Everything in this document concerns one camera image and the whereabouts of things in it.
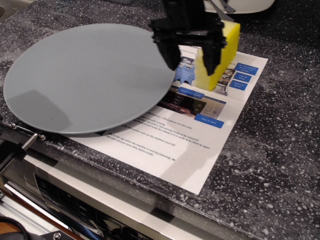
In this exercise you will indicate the aluminium extrusion rail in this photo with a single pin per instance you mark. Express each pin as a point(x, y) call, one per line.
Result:
point(29, 220)

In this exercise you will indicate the yellow sponge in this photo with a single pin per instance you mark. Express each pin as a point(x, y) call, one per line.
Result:
point(231, 31)

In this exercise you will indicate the black metal clamp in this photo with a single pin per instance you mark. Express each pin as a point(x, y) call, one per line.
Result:
point(11, 152)

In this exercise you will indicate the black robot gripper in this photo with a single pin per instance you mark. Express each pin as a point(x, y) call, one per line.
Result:
point(187, 23)

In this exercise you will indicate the grey round plate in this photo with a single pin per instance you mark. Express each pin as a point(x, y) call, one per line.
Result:
point(87, 79)

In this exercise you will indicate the metal spoon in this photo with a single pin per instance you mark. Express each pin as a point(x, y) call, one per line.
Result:
point(220, 13)

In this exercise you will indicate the black bracket with screw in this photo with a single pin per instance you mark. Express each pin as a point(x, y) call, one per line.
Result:
point(56, 235)

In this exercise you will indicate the laminated dishwasher instruction sheet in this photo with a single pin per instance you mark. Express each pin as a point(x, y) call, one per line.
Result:
point(181, 138)

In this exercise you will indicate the white bowl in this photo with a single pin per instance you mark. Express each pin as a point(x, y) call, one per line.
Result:
point(241, 6)

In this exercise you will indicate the stainless steel dishwasher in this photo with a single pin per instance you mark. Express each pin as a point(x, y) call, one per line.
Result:
point(99, 205)

